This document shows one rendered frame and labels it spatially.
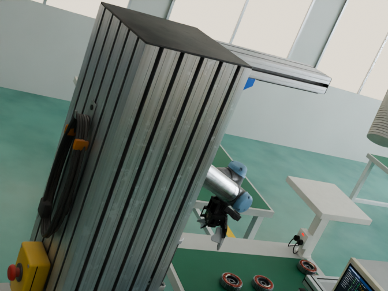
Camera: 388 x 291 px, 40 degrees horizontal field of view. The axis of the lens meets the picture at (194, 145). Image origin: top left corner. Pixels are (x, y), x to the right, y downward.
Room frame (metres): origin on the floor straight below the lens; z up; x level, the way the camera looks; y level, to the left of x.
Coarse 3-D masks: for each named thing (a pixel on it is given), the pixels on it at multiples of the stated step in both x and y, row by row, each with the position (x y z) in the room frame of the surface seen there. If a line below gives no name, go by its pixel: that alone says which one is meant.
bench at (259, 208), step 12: (216, 156) 3.83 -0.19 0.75; (228, 156) 3.93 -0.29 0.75; (204, 192) 3.15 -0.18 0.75; (252, 192) 3.45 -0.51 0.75; (204, 204) 3.02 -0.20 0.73; (252, 204) 3.26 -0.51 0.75; (264, 204) 3.33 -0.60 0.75; (264, 216) 3.25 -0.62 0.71; (204, 228) 3.75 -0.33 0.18; (252, 228) 3.27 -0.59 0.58
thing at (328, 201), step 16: (288, 176) 2.79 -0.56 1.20; (304, 192) 2.65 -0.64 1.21; (320, 192) 2.74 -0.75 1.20; (336, 192) 2.84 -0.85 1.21; (320, 208) 2.52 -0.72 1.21; (336, 208) 2.61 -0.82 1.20; (352, 208) 2.70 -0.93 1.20; (320, 224) 2.83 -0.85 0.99; (368, 224) 2.64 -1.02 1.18; (304, 240) 2.80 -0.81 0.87; (304, 256) 2.83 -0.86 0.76
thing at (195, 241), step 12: (192, 240) 2.53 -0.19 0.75; (204, 240) 2.58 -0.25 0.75; (228, 240) 2.68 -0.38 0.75; (240, 240) 2.73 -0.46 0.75; (252, 240) 2.79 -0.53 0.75; (240, 252) 2.60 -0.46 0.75; (252, 252) 2.65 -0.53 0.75; (264, 252) 2.71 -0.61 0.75; (276, 252) 2.76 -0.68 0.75; (288, 252) 2.82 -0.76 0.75; (168, 276) 2.20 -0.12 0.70; (180, 288) 2.08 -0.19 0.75
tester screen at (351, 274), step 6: (348, 270) 1.87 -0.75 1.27; (354, 270) 1.85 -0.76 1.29; (348, 276) 1.86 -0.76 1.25; (354, 276) 1.84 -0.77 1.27; (342, 282) 1.87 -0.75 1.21; (348, 282) 1.85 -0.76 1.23; (354, 282) 1.83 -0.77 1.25; (360, 282) 1.81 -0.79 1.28; (342, 288) 1.86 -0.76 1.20; (348, 288) 1.84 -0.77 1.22; (354, 288) 1.82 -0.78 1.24; (360, 288) 1.80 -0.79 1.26; (366, 288) 1.78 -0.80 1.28
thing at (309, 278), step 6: (306, 276) 1.99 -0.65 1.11; (312, 276) 2.00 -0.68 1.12; (318, 276) 2.02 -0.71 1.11; (324, 276) 2.04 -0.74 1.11; (306, 282) 1.98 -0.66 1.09; (312, 282) 1.95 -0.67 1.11; (318, 282) 1.97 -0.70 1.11; (324, 282) 1.99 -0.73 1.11; (330, 282) 2.01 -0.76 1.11; (336, 282) 2.03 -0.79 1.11; (306, 288) 1.96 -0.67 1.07; (312, 288) 1.94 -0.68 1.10; (318, 288) 1.92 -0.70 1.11; (324, 288) 1.94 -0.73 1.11; (330, 288) 1.96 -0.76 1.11
